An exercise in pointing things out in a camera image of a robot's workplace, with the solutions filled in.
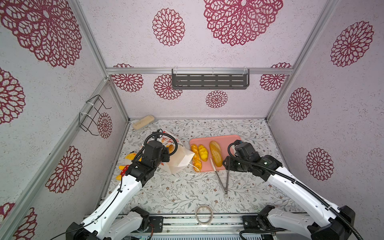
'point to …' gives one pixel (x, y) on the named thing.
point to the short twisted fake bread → (203, 152)
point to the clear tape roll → (209, 221)
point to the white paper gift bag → (179, 156)
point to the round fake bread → (170, 148)
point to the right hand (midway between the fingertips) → (225, 161)
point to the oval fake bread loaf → (216, 152)
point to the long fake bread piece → (197, 164)
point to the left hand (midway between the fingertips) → (164, 150)
